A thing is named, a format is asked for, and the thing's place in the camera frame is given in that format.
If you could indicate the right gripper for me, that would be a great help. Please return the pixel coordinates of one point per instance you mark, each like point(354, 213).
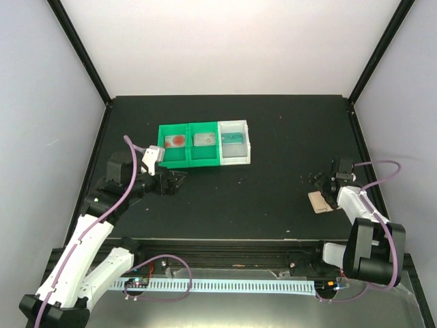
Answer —
point(318, 180)

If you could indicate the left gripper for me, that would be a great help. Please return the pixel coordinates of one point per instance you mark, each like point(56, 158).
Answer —
point(172, 188)

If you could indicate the green bin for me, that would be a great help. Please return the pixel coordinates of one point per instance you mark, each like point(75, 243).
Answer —
point(203, 156)
point(174, 157)

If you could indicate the beige card holder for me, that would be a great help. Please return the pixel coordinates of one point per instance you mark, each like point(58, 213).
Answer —
point(318, 203)

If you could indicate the white bin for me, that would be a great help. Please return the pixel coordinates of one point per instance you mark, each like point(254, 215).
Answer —
point(234, 154)

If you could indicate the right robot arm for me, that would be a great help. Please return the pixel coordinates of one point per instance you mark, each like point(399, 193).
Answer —
point(374, 252)

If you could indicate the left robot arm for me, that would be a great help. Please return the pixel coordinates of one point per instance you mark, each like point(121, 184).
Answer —
point(71, 290)

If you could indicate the red circle card in bin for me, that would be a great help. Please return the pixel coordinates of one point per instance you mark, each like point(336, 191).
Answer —
point(175, 141)

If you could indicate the white card in bin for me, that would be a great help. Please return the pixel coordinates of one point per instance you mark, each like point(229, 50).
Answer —
point(204, 139)

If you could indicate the teal VIP card in bin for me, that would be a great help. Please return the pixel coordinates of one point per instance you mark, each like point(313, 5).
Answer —
point(232, 138)

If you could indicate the small circuit board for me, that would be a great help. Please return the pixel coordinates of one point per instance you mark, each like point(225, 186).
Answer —
point(137, 282)

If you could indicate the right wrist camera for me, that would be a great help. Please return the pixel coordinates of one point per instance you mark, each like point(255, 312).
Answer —
point(345, 170)

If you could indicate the black aluminium rail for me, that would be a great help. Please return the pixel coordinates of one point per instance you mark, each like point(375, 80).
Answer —
point(300, 258)

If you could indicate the white slotted cable duct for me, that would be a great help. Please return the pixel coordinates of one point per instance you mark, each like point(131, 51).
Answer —
point(249, 286)

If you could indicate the black frame post right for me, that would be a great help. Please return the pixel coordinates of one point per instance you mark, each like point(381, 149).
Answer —
point(384, 42)

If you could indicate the black frame post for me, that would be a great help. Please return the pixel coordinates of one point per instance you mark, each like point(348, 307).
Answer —
point(384, 42)
point(66, 24)

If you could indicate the black frame post left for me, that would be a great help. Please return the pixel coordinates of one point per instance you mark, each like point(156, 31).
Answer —
point(66, 24)

